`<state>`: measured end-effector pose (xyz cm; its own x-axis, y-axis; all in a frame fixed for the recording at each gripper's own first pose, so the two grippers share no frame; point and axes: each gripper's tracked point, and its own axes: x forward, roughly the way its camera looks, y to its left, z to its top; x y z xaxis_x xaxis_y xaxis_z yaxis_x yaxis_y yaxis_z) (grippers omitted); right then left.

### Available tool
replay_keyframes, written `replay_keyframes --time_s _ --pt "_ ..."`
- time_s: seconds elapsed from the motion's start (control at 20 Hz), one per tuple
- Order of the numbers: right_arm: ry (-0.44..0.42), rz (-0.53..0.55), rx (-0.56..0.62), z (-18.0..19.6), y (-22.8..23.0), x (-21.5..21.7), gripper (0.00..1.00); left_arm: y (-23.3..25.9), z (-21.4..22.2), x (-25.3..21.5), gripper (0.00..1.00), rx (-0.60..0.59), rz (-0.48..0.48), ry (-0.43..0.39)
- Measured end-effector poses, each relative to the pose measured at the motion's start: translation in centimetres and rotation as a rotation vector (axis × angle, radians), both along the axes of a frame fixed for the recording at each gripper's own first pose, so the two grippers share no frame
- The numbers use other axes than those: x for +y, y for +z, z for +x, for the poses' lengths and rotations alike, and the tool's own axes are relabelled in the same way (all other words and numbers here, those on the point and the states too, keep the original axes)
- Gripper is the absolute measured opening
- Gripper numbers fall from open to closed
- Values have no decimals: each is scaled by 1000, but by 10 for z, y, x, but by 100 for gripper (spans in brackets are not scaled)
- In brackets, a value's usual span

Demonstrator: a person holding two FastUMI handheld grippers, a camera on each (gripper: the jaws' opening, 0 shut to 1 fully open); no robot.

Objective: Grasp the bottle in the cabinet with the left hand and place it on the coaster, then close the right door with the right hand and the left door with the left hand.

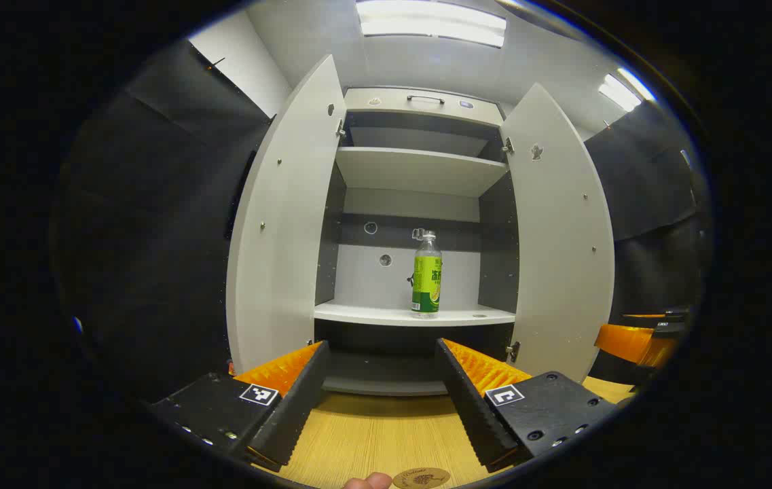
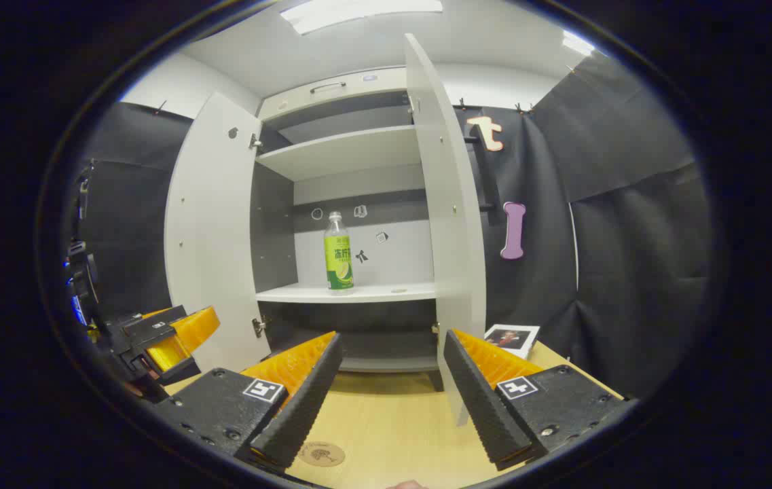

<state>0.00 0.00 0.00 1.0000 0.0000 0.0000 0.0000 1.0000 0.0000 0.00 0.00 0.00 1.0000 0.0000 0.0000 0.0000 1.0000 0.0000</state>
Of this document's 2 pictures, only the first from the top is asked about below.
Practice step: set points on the black backdrop cloth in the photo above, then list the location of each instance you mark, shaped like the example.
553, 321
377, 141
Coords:
148, 224

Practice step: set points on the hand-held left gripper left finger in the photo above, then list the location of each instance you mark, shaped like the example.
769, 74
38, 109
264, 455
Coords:
290, 414

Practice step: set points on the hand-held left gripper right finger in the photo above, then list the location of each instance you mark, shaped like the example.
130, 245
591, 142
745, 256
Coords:
474, 414

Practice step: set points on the long ceiling light panel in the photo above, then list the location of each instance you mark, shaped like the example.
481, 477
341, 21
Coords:
430, 20

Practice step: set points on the small ceiling light panel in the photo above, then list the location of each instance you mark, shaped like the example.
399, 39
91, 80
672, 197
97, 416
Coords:
623, 88

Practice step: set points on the green label plastic bottle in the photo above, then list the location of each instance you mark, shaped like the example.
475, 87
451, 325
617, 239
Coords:
426, 285

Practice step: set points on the round brown coaster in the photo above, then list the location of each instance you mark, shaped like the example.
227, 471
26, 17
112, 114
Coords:
421, 479

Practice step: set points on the grey cabinet door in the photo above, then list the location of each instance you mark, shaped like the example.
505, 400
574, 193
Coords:
277, 244
562, 244

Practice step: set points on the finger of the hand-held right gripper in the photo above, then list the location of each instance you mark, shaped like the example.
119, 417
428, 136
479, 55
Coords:
627, 343
657, 315

